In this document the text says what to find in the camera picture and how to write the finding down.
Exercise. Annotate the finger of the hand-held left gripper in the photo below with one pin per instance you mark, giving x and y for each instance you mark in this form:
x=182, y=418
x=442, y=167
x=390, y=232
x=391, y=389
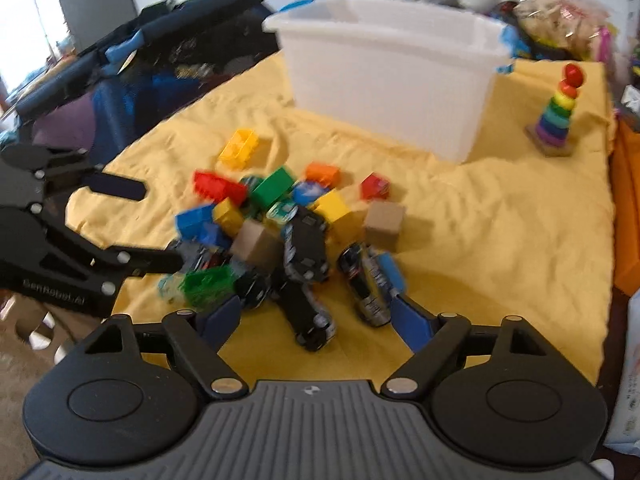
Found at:
x=150, y=261
x=117, y=187

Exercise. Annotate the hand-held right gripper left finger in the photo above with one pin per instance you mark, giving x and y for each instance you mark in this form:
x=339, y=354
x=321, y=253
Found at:
x=217, y=322

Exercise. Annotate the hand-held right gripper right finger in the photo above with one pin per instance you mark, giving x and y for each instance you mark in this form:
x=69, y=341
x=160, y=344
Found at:
x=410, y=322

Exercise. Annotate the red cube with face print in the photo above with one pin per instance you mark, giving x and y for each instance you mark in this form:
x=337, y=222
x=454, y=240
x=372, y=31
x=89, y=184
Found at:
x=375, y=186

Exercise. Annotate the green studded building block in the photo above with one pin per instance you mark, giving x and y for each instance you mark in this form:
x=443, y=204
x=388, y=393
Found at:
x=272, y=186

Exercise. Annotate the white plastic bin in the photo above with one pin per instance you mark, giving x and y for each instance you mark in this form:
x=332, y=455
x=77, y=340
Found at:
x=390, y=80

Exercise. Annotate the blue building block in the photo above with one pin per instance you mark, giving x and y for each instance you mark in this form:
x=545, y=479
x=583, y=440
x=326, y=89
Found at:
x=391, y=271
x=195, y=222

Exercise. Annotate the purple cloth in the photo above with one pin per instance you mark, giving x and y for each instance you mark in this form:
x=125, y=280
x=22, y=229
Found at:
x=67, y=122

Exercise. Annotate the brown wooden cube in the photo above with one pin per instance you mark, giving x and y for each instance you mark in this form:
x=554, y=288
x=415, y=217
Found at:
x=255, y=246
x=382, y=225

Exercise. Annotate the small yellow building block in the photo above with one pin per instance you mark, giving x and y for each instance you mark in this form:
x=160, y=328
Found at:
x=227, y=214

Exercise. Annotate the red building block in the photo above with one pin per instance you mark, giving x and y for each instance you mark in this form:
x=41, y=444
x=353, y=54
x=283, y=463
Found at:
x=220, y=187

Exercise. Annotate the yellow blanket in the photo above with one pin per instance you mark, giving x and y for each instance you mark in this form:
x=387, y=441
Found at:
x=500, y=235

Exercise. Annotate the frog print block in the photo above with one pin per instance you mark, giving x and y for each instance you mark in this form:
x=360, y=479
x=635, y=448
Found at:
x=280, y=211

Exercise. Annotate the yellow hollow building block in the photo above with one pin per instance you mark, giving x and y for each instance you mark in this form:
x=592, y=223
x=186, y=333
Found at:
x=240, y=149

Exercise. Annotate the dark blue mesh playpen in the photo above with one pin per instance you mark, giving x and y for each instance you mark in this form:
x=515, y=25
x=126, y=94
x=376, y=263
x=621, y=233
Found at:
x=165, y=60

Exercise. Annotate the blue oval disc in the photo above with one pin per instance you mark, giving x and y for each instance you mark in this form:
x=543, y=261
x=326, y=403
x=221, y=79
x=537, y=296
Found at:
x=307, y=192

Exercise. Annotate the orange building block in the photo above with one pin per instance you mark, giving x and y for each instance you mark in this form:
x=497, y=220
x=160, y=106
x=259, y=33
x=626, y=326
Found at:
x=322, y=173

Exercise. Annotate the bright window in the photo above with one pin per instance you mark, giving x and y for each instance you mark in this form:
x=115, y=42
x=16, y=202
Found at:
x=25, y=35

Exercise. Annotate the grey cabinet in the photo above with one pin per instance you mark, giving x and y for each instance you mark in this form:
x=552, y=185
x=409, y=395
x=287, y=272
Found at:
x=95, y=5

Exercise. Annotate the white wipes pack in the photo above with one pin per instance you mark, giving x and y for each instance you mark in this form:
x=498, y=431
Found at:
x=625, y=370

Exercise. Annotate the orange storage box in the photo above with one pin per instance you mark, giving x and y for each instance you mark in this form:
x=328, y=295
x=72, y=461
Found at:
x=627, y=200

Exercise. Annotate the light blue toy package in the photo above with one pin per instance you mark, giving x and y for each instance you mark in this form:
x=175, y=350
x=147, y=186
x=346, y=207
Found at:
x=506, y=42

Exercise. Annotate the clear bag of snacks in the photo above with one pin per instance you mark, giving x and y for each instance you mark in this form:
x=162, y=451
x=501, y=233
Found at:
x=555, y=20

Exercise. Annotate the pink packet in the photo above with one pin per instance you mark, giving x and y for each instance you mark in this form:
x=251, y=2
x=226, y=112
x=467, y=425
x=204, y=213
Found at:
x=606, y=46

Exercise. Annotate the cluttered white shelf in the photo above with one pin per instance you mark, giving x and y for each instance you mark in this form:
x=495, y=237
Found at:
x=632, y=35

